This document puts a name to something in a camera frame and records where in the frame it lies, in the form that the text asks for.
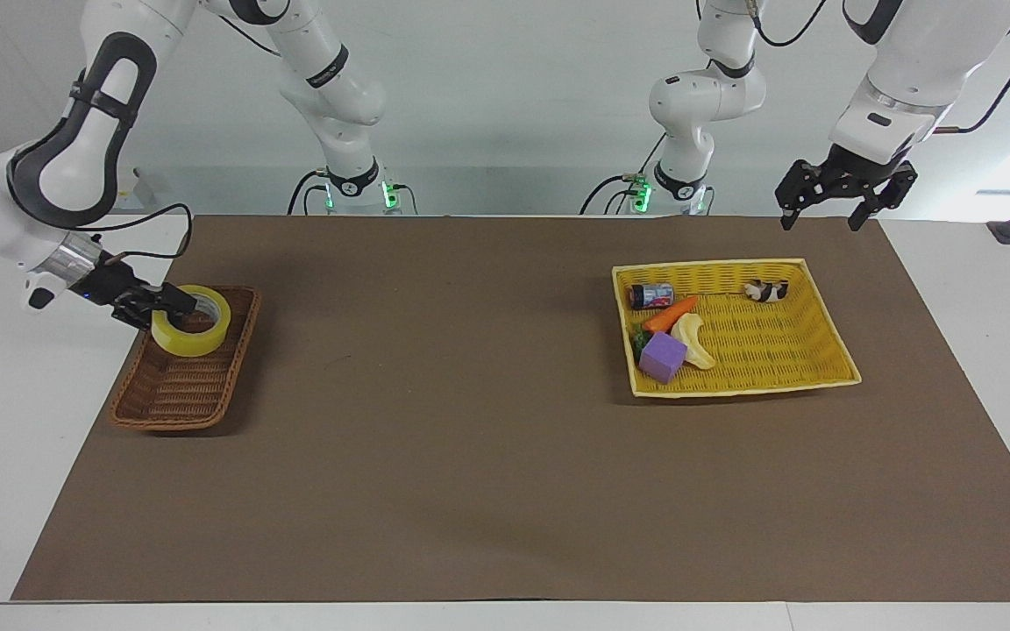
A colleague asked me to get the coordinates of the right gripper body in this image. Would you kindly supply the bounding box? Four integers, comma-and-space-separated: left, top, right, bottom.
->
77, 260, 152, 308

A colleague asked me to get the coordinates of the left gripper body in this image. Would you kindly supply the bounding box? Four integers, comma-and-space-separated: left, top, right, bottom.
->
819, 143, 909, 194

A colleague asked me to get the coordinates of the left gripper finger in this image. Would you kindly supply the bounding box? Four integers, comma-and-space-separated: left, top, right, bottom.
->
776, 160, 829, 232
848, 161, 919, 233

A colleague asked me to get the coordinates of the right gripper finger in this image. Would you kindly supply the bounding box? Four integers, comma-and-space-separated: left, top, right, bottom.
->
139, 284, 200, 318
111, 296, 160, 332

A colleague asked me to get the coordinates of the yellow tape roll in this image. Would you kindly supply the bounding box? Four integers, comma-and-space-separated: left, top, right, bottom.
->
151, 284, 233, 358

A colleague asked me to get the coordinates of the brown wicker basket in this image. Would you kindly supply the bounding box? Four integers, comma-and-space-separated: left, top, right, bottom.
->
108, 284, 263, 433

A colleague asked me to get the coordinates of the yellow woven basket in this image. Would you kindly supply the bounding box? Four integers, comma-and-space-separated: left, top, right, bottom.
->
611, 257, 864, 400

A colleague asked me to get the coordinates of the orange toy carrot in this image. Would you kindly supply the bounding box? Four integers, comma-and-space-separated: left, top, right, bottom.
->
642, 295, 700, 335

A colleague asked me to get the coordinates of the cream toy banana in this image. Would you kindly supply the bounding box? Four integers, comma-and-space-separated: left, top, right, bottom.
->
671, 313, 718, 371

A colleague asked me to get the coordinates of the small blue can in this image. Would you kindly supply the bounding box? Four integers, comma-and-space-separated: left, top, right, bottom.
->
629, 282, 676, 310

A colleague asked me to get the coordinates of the purple foam cube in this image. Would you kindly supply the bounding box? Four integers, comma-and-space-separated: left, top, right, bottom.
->
638, 331, 689, 386

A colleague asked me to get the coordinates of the black cable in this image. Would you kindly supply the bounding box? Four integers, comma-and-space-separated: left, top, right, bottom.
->
933, 0, 1010, 136
749, 0, 830, 49
74, 202, 195, 264
286, 168, 332, 216
580, 131, 669, 216

